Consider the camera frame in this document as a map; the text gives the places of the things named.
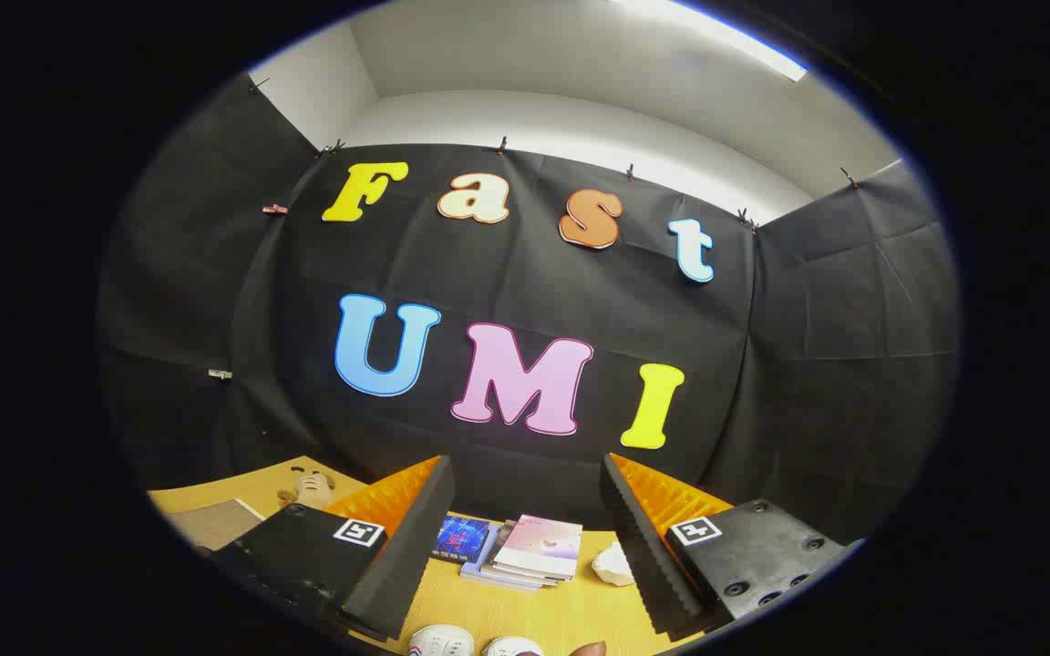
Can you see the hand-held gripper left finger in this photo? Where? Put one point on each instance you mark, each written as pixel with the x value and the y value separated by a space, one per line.
pixel 416 547

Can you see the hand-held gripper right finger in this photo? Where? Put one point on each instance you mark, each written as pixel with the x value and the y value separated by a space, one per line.
pixel 639 547

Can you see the white canvas shoe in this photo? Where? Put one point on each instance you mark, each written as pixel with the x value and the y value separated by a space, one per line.
pixel 441 641
pixel 511 648

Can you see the fabric storage box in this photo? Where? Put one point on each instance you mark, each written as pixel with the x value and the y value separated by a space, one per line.
pixel 215 526

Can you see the crumpled white paper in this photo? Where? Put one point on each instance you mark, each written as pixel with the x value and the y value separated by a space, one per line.
pixel 613 565

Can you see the blue cover book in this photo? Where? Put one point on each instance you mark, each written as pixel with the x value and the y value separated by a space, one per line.
pixel 461 539

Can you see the pale blue book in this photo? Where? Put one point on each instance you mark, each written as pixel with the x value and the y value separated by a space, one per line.
pixel 488 576

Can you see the beige plush toy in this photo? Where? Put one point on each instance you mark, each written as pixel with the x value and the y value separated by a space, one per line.
pixel 311 487

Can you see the row of black clips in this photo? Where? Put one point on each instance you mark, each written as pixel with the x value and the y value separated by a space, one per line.
pixel 502 146

